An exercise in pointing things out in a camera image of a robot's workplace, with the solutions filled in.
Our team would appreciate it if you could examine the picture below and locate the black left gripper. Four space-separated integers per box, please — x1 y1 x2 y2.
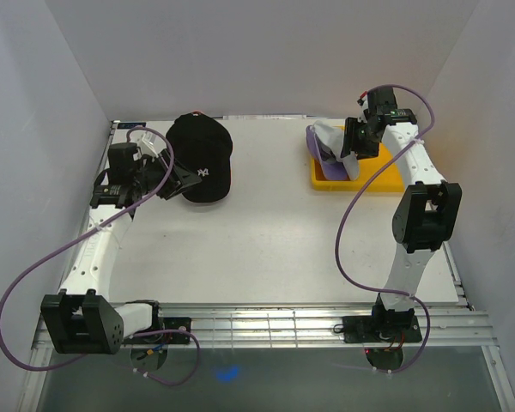
132 148 201 201

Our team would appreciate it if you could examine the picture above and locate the white baseball cap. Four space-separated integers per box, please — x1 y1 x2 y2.
311 120 360 181

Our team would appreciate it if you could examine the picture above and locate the black baseball cap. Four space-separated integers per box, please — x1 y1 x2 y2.
166 112 233 203

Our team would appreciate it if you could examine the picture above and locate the purple baseball cap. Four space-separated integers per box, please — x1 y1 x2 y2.
306 125 348 181

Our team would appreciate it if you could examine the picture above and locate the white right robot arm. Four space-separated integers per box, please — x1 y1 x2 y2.
341 84 462 343

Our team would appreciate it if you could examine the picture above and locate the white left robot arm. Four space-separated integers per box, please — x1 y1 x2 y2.
40 142 201 354

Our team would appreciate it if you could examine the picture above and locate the yellow plastic bin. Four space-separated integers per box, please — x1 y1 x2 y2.
310 143 404 193

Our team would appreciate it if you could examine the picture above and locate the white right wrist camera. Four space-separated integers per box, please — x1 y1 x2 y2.
357 91 369 123

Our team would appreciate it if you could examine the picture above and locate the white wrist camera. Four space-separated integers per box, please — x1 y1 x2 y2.
357 91 369 123
137 131 163 158

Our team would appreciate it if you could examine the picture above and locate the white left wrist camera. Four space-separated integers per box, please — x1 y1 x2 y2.
137 131 163 158

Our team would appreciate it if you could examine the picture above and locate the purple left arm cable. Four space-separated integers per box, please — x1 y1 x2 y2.
0 126 201 386

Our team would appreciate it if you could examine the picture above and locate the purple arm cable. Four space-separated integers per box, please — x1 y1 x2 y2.
334 83 436 374
0 126 201 386

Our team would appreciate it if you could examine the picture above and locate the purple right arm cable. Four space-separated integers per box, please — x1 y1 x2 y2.
334 83 436 374

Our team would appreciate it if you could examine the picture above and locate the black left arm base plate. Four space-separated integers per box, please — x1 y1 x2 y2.
124 317 192 346

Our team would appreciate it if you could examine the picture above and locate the aluminium mounting rail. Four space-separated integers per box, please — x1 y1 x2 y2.
32 301 498 349

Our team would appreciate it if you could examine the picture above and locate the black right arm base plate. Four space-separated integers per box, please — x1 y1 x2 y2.
333 315 422 343

